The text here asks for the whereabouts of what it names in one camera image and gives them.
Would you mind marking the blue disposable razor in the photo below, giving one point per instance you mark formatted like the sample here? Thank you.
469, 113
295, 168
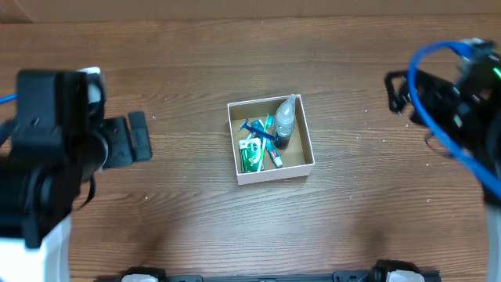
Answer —
258, 132

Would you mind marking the Colgate toothpaste tube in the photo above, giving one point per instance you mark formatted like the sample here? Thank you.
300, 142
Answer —
270, 147

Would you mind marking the green white toothbrush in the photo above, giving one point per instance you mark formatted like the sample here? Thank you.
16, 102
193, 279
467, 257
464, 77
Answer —
263, 143

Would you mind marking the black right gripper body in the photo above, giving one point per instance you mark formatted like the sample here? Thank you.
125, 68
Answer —
424, 101

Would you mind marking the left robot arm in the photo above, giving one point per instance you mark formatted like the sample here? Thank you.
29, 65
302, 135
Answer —
41, 178

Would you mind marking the clear bottle with dark liquid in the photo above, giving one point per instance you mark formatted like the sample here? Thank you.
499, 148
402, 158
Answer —
284, 122

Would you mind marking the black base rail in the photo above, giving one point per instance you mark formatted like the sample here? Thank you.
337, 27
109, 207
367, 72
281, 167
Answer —
336, 276

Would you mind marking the white cardboard box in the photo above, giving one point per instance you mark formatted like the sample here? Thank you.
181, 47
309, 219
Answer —
298, 158

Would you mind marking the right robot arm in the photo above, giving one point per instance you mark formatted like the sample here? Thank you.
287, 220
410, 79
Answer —
484, 163

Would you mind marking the green Dettol soap bar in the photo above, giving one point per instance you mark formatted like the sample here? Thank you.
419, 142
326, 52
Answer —
251, 155

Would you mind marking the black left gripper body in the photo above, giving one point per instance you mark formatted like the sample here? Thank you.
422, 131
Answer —
117, 142

